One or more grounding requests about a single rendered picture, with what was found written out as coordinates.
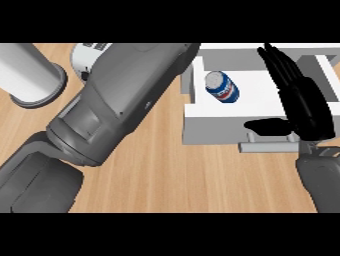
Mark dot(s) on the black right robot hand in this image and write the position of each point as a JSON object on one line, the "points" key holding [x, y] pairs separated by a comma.
{"points": [[307, 106]]}

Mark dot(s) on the white cabinet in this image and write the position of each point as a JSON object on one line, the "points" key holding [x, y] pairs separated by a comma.
{"points": [[236, 48]]}

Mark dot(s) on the white open drawer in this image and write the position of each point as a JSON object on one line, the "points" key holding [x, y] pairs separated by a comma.
{"points": [[255, 86]]}

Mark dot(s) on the white cylindrical appliance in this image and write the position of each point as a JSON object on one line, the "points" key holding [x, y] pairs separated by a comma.
{"points": [[15, 73]]}

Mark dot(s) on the white appliance with dark buttons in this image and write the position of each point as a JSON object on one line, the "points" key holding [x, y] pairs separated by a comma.
{"points": [[81, 58]]}

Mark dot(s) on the blue soda can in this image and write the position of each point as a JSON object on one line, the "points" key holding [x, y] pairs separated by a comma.
{"points": [[221, 87]]}

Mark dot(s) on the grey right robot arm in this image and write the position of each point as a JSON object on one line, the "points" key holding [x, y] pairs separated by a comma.
{"points": [[332, 180]]}

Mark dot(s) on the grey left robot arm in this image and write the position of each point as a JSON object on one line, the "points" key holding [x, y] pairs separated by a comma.
{"points": [[118, 93]]}

